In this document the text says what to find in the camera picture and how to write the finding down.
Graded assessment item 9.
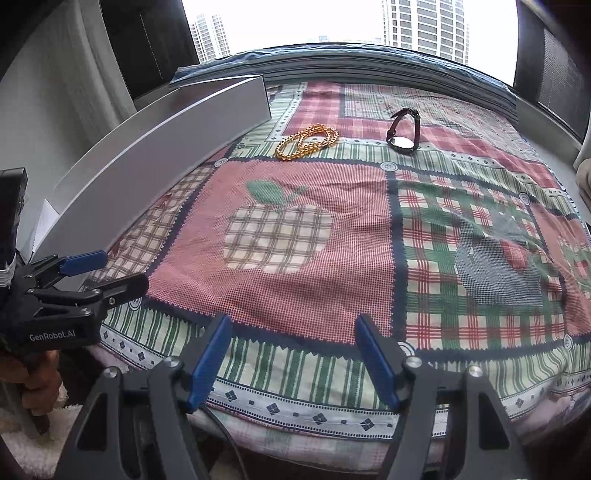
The gold chain necklace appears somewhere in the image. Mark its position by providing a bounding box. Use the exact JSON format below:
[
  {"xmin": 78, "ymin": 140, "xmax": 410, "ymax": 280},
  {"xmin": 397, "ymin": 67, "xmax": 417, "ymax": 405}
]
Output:
[{"xmin": 274, "ymin": 123, "xmax": 341, "ymax": 162}]

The patchwork plaid cloth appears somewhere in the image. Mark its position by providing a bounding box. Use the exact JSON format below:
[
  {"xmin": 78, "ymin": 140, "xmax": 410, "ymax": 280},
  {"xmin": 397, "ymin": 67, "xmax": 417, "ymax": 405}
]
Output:
[{"xmin": 94, "ymin": 81, "xmax": 590, "ymax": 472}]

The white fleece sleeve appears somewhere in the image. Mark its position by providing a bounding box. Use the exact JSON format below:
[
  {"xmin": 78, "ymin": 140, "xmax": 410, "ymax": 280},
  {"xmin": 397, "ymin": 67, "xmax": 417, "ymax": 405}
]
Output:
[{"xmin": 1, "ymin": 405, "xmax": 82, "ymax": 479}]

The black leather wristwatch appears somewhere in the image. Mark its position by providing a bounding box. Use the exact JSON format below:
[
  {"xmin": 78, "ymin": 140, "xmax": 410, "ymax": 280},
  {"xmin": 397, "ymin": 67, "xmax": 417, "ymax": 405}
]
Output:
[{"xmin": 386, "ymin": 107, "xmax": 421, "ymax": 155}]

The blue striped folded bedding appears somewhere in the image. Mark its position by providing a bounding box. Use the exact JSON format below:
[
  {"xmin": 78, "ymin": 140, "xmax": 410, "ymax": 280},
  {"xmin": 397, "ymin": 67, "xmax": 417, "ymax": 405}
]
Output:
[{"xmin": 169, "ymin": 43, "xmax": 518, "ymax": 125}]

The white cardboard box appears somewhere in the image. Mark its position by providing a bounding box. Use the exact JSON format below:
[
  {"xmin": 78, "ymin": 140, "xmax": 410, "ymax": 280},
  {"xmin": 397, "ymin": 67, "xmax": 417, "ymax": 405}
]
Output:
[{"xmin": 32, "ymin": 76, "xmax": 270, "ymax": 260}]

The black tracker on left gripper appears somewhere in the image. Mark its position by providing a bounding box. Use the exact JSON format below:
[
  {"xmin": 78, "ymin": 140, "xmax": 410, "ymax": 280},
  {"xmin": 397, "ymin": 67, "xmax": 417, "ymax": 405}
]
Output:
[{"xmin": 0, "ymin": 167, "xmax": 28, "ymax": 288}]

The white curtain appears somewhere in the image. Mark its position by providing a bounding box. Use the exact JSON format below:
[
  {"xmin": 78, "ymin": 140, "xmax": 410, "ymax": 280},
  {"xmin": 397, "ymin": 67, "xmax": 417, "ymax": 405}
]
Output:
[{"xmin": 68, "ymin": 1, "xmax": 136, "ymax": 144}]

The person's left hand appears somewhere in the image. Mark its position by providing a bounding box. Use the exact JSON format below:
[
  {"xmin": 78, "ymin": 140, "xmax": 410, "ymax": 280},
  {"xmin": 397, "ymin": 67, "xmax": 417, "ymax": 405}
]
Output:
[{"xmin": 1, "ymin": 350, "xmax": 62, "ymax": 416}]

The black cable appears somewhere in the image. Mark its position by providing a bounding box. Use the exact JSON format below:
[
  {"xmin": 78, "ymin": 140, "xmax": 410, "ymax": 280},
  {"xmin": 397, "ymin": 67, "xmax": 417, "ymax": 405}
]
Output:
[{"xmin": 197, "ymin": 405, "xmax": 250, "ymax": 480}]

